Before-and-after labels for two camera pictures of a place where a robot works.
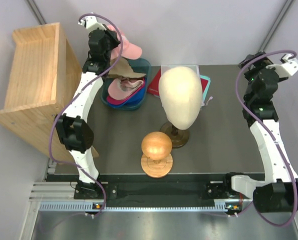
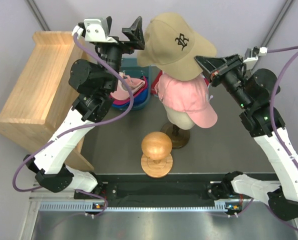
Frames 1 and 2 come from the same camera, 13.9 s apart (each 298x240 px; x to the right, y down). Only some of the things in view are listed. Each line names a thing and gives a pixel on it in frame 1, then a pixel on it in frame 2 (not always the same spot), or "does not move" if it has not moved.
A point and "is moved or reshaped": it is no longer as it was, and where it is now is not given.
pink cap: (121, 88) does not move
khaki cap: (121, 68) to (170, 43)
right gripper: (250, 58) to (215, 66)
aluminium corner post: (276, 25) does not move
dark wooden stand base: (179, 137) does not move
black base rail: (170, 190) does not move
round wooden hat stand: (156, 161) does not move
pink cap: (130, 51) is moved or reshaped
